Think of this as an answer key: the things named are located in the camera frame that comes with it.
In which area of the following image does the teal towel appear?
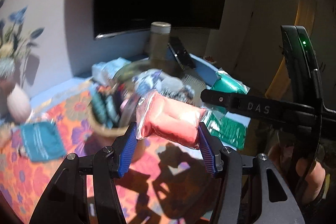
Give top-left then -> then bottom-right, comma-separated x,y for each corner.
20,121 -> 67,162

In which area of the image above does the pink tissue packet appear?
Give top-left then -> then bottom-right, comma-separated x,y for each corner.
135,90 -> 207,149

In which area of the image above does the blue white patterned packet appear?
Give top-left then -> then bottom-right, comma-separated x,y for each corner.
131,69 -> 162,96

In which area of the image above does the person's right hand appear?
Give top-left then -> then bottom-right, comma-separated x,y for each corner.
268,143 -> 326,205

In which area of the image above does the green foil packet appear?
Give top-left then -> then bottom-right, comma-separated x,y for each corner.
202,109 -> 247,150

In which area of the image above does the white ribbed vase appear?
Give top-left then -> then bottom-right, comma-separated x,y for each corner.
7,84 -> 32,123

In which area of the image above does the brown pen holder pot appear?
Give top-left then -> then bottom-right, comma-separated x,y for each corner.
87,85 -> 128,147

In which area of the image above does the blue tissue pack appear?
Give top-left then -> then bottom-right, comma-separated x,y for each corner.
91,57 -> 131,86

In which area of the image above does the black smartphone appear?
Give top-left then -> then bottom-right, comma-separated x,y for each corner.
168,36 -> 196,69

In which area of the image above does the brown thermos bottle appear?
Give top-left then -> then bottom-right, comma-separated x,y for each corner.
149,22 -> 171,60

